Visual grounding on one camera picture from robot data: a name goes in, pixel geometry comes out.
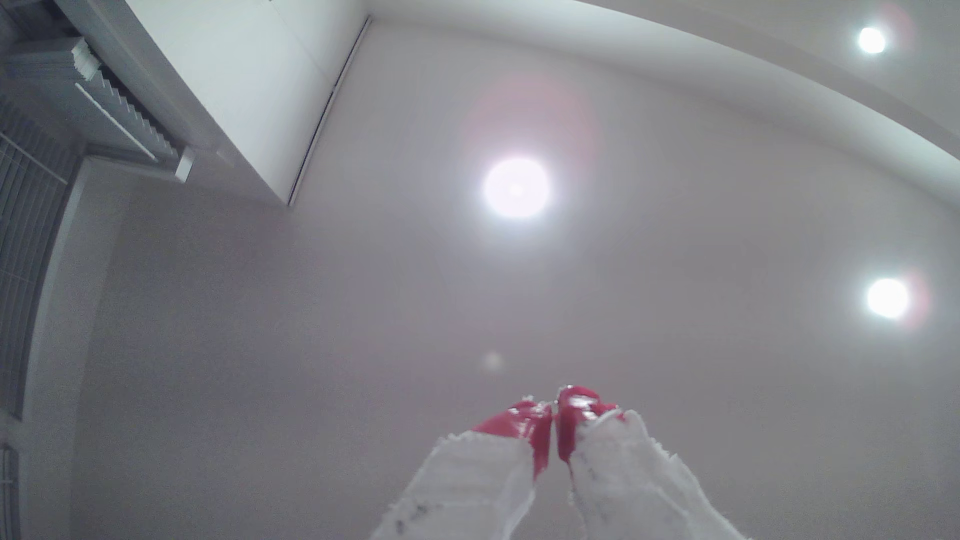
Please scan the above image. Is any red cloth-wrapped gripper finger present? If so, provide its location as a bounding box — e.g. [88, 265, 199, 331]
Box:
[557, 385, 751, 540]
[371, 399, 554, 540]

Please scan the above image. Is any white window blind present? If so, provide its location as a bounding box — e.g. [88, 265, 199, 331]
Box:
[3, 36, 198, 185]

